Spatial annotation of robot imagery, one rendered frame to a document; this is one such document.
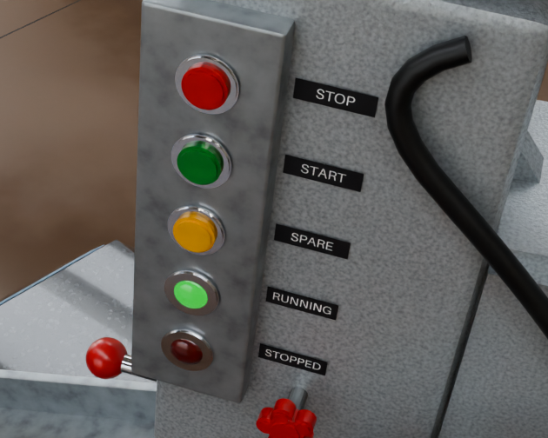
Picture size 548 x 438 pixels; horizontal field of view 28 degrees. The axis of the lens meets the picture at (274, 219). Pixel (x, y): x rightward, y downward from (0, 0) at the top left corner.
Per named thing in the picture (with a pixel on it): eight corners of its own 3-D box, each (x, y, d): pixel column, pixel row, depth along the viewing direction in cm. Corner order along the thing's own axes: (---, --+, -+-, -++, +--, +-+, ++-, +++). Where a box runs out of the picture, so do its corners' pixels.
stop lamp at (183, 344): (207, 359, 72) (210, 334, 71) (200, 374, 71) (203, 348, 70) (173, 349, 73) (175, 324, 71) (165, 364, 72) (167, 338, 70)
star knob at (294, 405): (322, 414, 75) (330, 375, 72) (306, 461, 71) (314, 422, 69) (270, 399, 75) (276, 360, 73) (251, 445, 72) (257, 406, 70)
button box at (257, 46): (252, 378, 75) (301, 11, 57) (241, 406, 73) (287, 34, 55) (143, 347, 76) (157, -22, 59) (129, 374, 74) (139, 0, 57)
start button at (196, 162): (223, 181, 63) (227, 144, 61) (217, 191, 62) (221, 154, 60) (180, 170, 63) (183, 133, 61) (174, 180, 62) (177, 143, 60)
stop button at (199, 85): (230, 107, 59) (234, 65, 58) (224, 116, 59) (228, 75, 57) (185, 96, 60) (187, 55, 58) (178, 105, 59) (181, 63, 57)
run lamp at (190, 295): (212, 303, 69) (215, 275, 68) (205, 318, 68) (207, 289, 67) (177, 294, 70) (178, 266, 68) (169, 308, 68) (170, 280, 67)
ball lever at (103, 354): (187, 379, 84) (189, 350, 82) (173, 408, 82) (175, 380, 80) (95, 353, 85) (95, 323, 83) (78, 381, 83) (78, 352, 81)
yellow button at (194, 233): (217, 248, 66) (220, 215, 64) (211, 259, 65) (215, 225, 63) (177, 237, 66) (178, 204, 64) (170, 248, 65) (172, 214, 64)
